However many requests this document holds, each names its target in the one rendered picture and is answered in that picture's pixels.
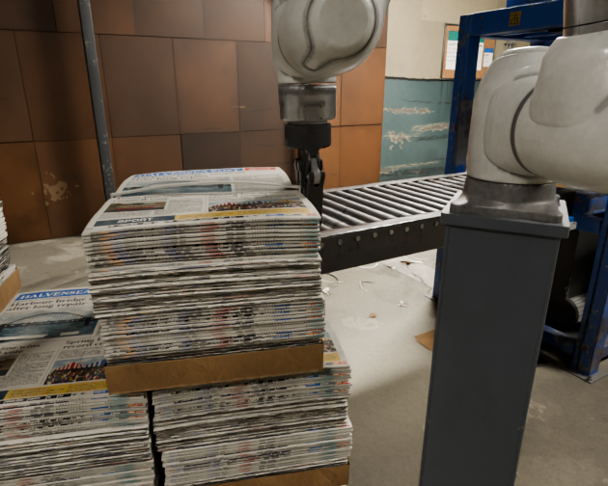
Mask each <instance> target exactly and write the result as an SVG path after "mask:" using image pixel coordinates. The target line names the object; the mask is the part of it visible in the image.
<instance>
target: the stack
mask: <svg viewBox="0 0 608 486"><path fill-rule="evenodd" d="M323 312H324V320H325V322H326V325H324V326H325V332H324V337H322V340H323V342H324V351H323V370H318V371H310V372H301V373H293V374H285V375H277V376H268V377H261V378H252V379H243V380H235V381H227V382H219V383H210V384H202V385H194V386H186V387H177V388H170V389H161V390H152V391H137V392H129V393H120V394H112V395H109V393H108V389H107V384H106V378H105V373H104V368H103V366H104V364H105V361H106V358H104V353H105V351H106V350H105V346H104V342H102V340H101V337H102V336H101V335H100V329H101V326H102V325H99V322H98V320H96V319H95V316H96V315H94V309H93V302H92V295H91V294H90V290H89V287H88V286H84V287H72V288H60V289H47V290H40V291H32V292H24V293H18V294H16V295H15V296H14V298H13V299H12V300H11V302H10V303H9V304H8V305H7V306H6V307H5V308H4V310H3V311H2V312H1V313H0V486H161V482H162V474H163V468H165V474H166V476H165V485H164V486H208V485H214V484H220V483H226V482H233V481H239V480H245V479H251V478H258V477H264V476H271V475H277V474H284V473H297V472H304V471H310V470H317V469H324V468H330V467H337V466H343V465H346V464H347V456H350V452H351V450H352V447H351V445H352V439H351V437H352V434H351V432H353V429H352V424H351V422H350V420H349V418H348V415H347V412H346V411H347V403H346V399H347V398H348V396H349V395H350V391H349V389H350V386H352V383H351V381H350V378H351V375H350V373H351V367H350V364H349V362H348V360H347V357H346V355H345V352H344V350H343V348H342V346H341V344H340V343H339V341H338V339H337V337H336V335H335V333H334V331H333V329H332V327H331V325H330V323H329V321H328V320H327V318H326V316H325V309H323Z"/></svg>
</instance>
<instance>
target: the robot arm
mask: <svg viewBox="0 0 608 486"><path fill-rule="evenodd" d="M390 1H391V0H272V6H271V46H272V57H273V65H274V67H275V70H276V73H277V78H278V84H302V85H278V93H279V104H280V105H279V107H280V119H281V121H286V122H288V123H286V124H284V128H285V146H286V147H287V148H289V149H297V158H295V159H294V163H293V166H294V168H295V177H296V185H299V186H300V193H301V194H302V195H303V196H304V197H305V198H306V199H307V200H308V201H309V202H310V203H311V204H312V205H313V206H314V207H315V209H316V210H317V212H318V214H319V215H320V217H321V220H322V202H323V185H324V180H325V172H324V171H323V172H322V168H323V167H322V159H320V158H319V150H320V149H325V148H328V147H330V146H331V123H330V122H327V121H330V120H334V119H335V118H336V91H337V87H336V84H316V83H336V77H337V76H339V75H342V74H344V73H347V72H349V71H351V70H353V69H355V68H357V67H358V66H359V65H361V64H362V63H363V62H364V61H365V60H366V59H367V58H368V57H369V56H370V54H371V53H372V52H373V50H374V48H375V46H376V44H377V42H378V40H379V37H380V34H381V31H382V27H383V23H384V18H385V15H386V13H387V10H388V7H389V4H390ZM557 183H559V184H563V185H565V186H568V187H572V188H576V189H580V190H585V191H590V192H596V193H604V194H608V0H564V29H563V36H562V37H560V38H556V39H555V40H554V42H553V43H552V44H551V45H550V46H529V47H520V48H515V49H511V50H507V51H504V52H503V53H501V54H500V55H499V56H498V57H497V59H495V60H494V61H492V63H491V64H490V65H489V67H488V68H487V70H486V72H485V74H484V76H483V78H482V81H481V83H480V85H479V88H478V89H477V92H476V96H475V101H474V106H473V111H472V117H471V123H470V131H469V140H468V164H467V176H466V179H465V184H464V187H462V193H461V194H460V196H459V197H458V198H457V200H455V201H453V202H451V203H450V211H452V212H455V213H472V214H482V215H490V216H499V217H508V218H516V219H525V220H534V221H540V222H544V223H551V224H560V223H562V221H563V216H564V214H563V213H562V212H561V211H559V209H558V203H559V202H560V197H561V196H559V195H557V194H556V186H557Z"/></svg>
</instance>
